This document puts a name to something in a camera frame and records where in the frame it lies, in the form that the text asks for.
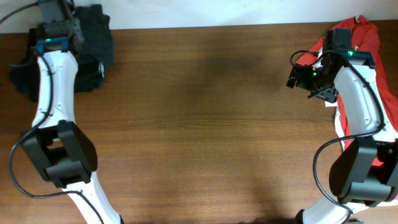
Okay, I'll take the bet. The dark green t-shirt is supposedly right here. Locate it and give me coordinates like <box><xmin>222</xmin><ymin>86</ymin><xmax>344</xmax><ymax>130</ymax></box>
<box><xmin>74</xmin><ymin>4</ymin><xmax>114</xmax><ymax>67</ymax></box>

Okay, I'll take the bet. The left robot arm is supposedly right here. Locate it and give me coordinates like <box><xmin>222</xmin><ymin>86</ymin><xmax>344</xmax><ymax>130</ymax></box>
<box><xmin>18</xmin><ymin>18</ymin><xmax>123</xmax><ymax>223</ymax></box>

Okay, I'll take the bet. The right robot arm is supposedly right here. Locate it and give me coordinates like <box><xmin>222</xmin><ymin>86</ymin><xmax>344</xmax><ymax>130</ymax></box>
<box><xmin>287</xmin><ymin>50</ymin><xmax>397</xmax><ymax>223</ymax></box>

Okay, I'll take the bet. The folded black clothes stack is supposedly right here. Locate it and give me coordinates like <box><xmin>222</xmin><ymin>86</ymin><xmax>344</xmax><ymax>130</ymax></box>
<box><xmin>9</xmin><ymin>29</ymin><xmax>105</xmax><ymax>102</ymax></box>

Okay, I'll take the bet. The white garment under red shirt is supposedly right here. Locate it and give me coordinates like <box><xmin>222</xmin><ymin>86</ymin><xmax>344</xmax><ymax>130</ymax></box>
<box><xmin>325</xmin><ymin>99</ymin><xmax>351</xmax><ymax>138</ymax></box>

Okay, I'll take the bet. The red t-shirt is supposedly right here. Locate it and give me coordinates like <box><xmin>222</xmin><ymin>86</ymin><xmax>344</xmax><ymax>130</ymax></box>
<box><xmin>295</xmin><ymin>16</ymin><xmax>398</xmax><ymax>167</ymax></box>

